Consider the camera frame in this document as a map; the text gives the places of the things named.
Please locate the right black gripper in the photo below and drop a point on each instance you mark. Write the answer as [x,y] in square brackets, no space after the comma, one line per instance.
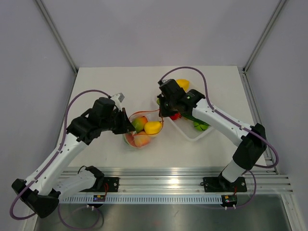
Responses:
[163,112]

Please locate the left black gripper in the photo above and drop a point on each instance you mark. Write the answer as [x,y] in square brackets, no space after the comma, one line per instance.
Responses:
[126,126]

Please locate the clear zip bag orange zipper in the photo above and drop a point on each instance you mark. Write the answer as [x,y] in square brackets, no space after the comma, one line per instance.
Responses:
[152,115]

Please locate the orange green mango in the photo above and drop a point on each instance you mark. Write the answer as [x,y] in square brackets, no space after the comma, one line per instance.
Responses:
[139,123]

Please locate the peach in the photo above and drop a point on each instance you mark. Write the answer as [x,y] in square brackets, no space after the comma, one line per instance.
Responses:
[141,140]

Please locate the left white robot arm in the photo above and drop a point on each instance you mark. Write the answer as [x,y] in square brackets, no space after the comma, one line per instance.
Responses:
[40,191]

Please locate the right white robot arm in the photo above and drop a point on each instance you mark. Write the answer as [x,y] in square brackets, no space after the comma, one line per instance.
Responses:
[249,140]

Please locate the red apple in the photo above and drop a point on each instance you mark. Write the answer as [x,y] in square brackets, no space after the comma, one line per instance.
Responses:
[175,116]

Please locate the white plastic basket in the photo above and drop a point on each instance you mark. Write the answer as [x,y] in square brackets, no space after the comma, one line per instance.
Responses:
[190,130]

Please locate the green chives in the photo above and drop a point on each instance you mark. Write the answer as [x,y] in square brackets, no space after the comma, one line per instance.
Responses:
[191,118]

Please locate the yellow bell pepper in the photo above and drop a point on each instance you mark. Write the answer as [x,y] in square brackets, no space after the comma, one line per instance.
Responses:
[183,83]

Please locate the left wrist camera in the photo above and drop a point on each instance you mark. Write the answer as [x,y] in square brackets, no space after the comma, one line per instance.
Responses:
[118,98]

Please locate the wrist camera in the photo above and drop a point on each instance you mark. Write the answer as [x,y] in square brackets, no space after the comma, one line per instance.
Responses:
[162,81]
[118,98]

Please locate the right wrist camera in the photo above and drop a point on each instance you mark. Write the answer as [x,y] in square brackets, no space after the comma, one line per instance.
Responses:
[162,81]

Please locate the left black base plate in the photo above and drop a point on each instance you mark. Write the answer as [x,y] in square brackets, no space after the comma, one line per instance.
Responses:
[111,184]

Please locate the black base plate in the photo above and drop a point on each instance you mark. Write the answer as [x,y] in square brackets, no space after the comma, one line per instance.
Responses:
[218,184]
[111,184]

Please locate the left frame post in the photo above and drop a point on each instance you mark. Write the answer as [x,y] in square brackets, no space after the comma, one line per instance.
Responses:
[52,26]

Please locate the frame post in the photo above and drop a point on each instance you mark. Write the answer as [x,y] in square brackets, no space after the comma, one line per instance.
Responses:
[265,34]
[52,26]

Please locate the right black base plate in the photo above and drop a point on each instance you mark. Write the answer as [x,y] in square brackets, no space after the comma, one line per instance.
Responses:
[218,184]

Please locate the white slotted cable duct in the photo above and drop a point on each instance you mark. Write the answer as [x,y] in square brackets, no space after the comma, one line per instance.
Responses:
[143,199]

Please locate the aluminium rail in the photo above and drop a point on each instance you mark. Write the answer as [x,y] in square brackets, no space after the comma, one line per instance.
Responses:
[186,180]

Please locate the right frame post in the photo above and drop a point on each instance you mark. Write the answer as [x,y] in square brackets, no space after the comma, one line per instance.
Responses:
[265,34]

